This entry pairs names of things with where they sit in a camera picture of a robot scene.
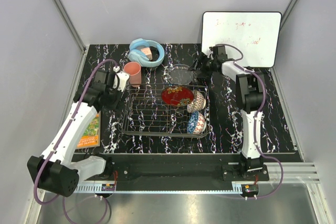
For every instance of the clear glass bowl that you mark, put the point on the clear glass bowl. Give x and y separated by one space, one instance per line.
180 74

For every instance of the beige patterned bowl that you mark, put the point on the beige patterned bowl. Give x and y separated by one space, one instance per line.
198 102

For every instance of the black wire dish rack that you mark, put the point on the black wire dish rack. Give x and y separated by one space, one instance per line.
145 113

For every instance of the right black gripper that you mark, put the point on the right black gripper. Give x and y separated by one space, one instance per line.
201 59

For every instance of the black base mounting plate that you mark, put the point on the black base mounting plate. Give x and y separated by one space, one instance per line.
221 166

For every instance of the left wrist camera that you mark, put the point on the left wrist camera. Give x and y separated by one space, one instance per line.
103 79

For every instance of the pink wooden block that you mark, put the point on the pink wooden block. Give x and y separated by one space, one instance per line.
147 52

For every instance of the red floral lacquer bowl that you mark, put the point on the red floral lacquer bowl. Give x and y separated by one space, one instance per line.
177 96

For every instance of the blue triangle pattern bowl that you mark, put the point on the blue triangle pattern bowl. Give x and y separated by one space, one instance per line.
196 124

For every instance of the orange treehouse book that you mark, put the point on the orange treehouse book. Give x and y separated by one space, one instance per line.
91 136

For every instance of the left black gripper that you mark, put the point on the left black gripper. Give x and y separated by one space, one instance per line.
113 106

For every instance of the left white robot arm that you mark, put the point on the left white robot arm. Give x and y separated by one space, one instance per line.
54 170

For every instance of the pink plastic cup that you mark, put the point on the pink plastic cup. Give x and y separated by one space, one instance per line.
134 71

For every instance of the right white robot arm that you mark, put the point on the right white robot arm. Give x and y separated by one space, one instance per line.
250 96

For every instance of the white dry-erase board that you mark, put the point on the white dry-erase board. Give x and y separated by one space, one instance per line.
252 36

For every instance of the light blue headphones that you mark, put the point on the light blue headphones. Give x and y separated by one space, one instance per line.
140 52

